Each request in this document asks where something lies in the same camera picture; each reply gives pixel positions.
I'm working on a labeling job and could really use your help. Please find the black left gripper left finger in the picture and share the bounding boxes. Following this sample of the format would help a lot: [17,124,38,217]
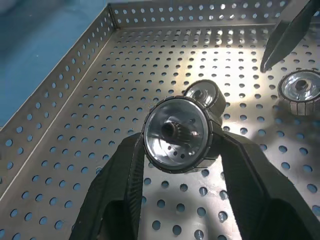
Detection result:
[68,131,146,240]

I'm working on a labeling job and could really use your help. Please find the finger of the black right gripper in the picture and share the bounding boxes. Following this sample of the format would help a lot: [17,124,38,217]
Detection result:
[259,0,320,73]

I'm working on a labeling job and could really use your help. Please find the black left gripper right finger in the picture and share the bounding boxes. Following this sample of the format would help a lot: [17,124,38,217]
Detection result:
[217,131,320,240]

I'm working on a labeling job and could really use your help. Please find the perforated steel tray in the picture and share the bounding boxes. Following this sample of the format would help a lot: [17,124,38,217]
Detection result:
[0,0,320,240]

